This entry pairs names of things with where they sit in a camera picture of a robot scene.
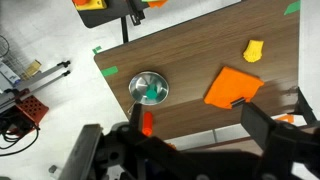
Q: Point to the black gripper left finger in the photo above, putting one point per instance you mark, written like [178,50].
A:
[135,116]

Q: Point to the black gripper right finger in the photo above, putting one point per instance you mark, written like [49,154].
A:
[257,124]

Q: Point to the green block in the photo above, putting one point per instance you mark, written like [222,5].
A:
[152,92]

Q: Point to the orange floor tape marker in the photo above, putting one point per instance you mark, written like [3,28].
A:
[286,118]

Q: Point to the black tag on cloth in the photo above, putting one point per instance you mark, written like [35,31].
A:
[238,101]

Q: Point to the orange folded cloth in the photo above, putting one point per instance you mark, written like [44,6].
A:
[233,86]

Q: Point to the green tape strip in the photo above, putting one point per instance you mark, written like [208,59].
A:
[109,71]
[292,7]
[96,50]

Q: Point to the yellow knitted toy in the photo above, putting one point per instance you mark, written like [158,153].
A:
[253,50]

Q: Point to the red perforated crate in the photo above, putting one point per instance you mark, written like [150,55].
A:
[31,108]

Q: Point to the orange yellow clamp tool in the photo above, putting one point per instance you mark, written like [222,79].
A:
[110,13]

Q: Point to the yellow small box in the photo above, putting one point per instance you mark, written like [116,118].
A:
[31,68]

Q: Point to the pile of orange cloths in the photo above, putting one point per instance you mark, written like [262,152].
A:
[156,3]

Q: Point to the yellow box with orange button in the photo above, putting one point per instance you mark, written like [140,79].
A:
[90,4]

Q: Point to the white and blue box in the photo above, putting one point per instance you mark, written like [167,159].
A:
[7,77]

